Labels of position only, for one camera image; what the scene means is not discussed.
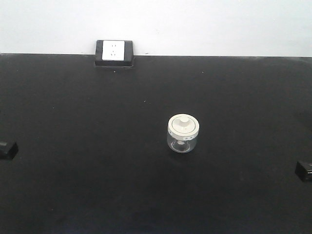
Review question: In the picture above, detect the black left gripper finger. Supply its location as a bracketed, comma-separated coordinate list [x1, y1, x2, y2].
[0, 141, 19, 160]

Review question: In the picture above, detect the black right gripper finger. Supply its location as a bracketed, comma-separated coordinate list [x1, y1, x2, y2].
[295, 161, 312, 182]

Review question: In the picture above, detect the black white power socket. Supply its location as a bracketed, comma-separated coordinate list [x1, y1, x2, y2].
[95, 40, 134, 67]

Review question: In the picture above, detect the glass jar with cream lid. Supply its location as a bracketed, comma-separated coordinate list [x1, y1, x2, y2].
[167, 114, 200, 154]

